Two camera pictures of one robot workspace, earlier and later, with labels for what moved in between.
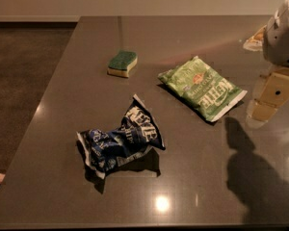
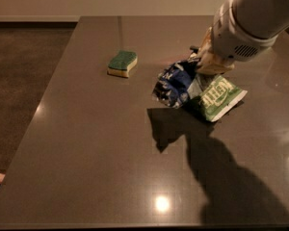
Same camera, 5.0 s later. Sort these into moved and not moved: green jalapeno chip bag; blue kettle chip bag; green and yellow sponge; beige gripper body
Moved: blue kettle chip bag; beige gripper body
Not moved: green and yellow sponge; green jalapeno chip bag
